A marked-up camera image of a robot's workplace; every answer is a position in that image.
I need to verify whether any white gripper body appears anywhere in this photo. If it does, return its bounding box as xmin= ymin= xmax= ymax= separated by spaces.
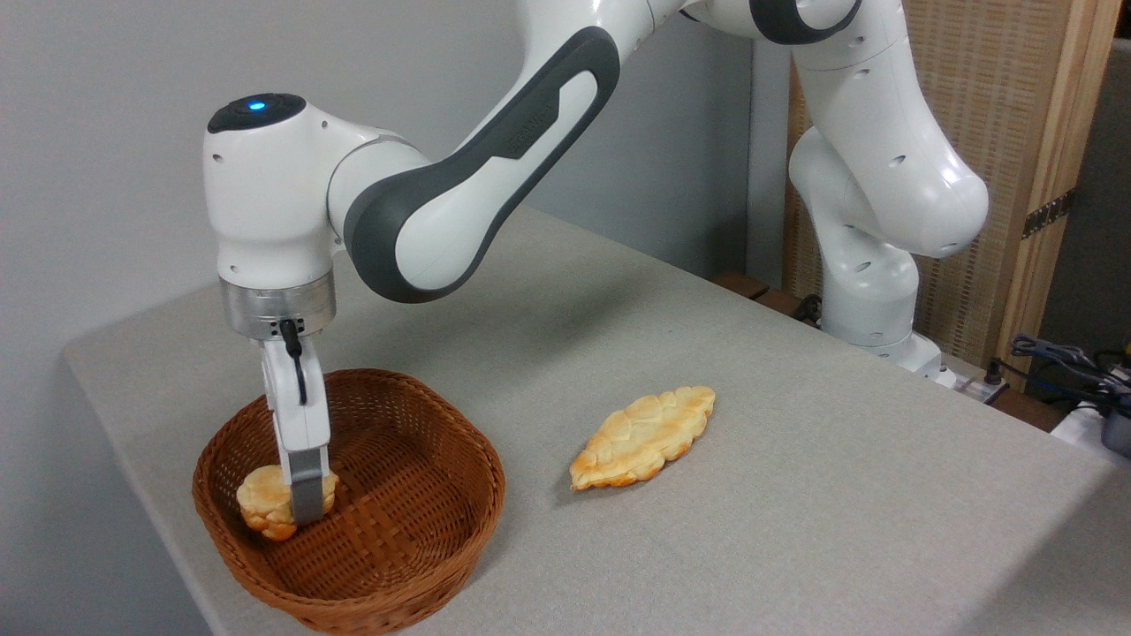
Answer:
xmin=258 ymin=335 xmax=333 ymax=454

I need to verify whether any oval braided bread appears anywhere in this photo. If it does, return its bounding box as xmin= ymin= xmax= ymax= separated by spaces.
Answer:
xmin=568 ymin=385 xmax=717 ymax=492

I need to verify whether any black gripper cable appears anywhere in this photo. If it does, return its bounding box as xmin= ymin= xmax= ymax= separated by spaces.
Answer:
xmin=279 ymin=319 xmax=309 ymax=407

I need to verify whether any metal screen hinge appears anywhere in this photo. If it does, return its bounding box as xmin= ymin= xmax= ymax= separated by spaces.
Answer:
xmin=1022 ymin=187 xmax=1077 ymax=239

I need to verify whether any round golden bread roll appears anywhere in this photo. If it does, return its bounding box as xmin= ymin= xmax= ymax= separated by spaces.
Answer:
xmin=236 ymin=466 xmax=339 ymax=541

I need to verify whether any woven wooden screen panel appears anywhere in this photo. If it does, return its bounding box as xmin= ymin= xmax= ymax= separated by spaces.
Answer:
xmin=782 ymin=0 xmax=1123 ymax=394

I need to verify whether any brown wicker basket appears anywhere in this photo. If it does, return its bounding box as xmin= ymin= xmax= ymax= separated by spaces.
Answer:
xmin=192 ymin=368 xmax=507 ymax=636

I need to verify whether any dark cable bundle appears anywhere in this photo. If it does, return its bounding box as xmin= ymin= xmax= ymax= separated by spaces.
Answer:
xmin=1010 ymin=334 xmax=1131 ymax=416

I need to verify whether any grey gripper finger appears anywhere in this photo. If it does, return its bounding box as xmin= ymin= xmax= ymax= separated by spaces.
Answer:
xmin=281 ymin=445 xmax=330 ymax=528

